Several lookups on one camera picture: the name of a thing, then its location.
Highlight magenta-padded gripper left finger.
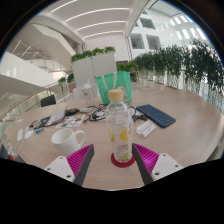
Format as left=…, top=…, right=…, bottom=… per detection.
left=43, top=143, right=96, bottom=188

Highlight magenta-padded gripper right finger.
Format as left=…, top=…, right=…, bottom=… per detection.
left=131, top=142, right=184, bottom=186

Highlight clear lemon drink bottle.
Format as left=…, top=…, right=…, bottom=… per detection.
left=104, top=88, right=135, bottom=164

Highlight white ceramic mug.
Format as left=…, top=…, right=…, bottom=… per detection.
left=50, top=127, right=87, bottom=158

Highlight small white paper box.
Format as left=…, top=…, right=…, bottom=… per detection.
left=135, top=119, right=158, bottom=138

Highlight small white rounded device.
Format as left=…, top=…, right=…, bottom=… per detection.
left=23, top=129, right=34, bottom=140

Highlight colourful sticker sheet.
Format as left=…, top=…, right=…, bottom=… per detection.
left=54, top=114, right=86, bottom=129

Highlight open booklet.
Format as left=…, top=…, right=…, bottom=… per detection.
left=43, top=106, right=69, bottom=128

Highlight flat round red coaster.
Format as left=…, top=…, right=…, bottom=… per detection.
left=110, top=152, right=137, bottom=169

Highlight white charger block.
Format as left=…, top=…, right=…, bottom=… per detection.
left=16, top=128, right=24, bottom=143

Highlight dark blue keyboard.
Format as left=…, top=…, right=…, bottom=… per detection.
left=135, top=103, right=177, bottom=129

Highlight black power bank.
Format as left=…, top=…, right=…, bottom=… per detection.
left=65, top=107, right=80, bottom=117

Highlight flat white adapter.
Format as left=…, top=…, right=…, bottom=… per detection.
left=79, top=106, right=97, bottom=114

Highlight black chair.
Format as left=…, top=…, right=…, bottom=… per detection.
left=39, top=94, right=58, bottom=108

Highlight clear shaker bottle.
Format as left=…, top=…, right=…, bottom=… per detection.
left=81, top=79, right=96, bottom=108

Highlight small planter with greenery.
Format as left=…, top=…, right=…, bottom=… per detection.
left=58, top=73, right=77, bottom=96
left=116, top=60, right=139, bottom=83

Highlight green tote bag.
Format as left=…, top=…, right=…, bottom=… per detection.
left=95, top=70, right=133, bottom=105

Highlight large white planter with greenery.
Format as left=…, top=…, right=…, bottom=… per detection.
left=70, top=45, right=118, bottom=88

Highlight row of potted trees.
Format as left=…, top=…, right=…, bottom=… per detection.
left=133, top=38, right=224, bottom=104

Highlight ceiling light strips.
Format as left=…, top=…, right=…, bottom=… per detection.
left=49, top=0, right=131, bottom=39

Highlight black cable tangle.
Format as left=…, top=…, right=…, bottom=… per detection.
left=83, top=103, right=148, bottom=124

